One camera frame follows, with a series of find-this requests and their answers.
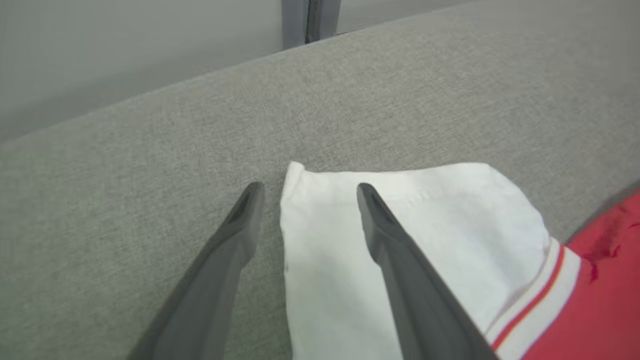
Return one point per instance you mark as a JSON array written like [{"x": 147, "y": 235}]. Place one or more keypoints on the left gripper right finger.
[{"x": 420, "y": 300}]

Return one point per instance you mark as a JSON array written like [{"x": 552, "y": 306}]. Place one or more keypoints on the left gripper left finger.
[{"x": 210, "y": 290}]

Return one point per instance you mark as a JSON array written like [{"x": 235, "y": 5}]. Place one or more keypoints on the red and white garment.
[{"x": 450, "y": 235}]

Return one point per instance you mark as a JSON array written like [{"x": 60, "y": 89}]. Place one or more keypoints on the grey fabric sofa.
[{"x": 125, "y": 175}]

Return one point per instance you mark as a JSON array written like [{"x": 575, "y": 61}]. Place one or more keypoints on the grey partition post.
[{"x": 310, "y": 20}]

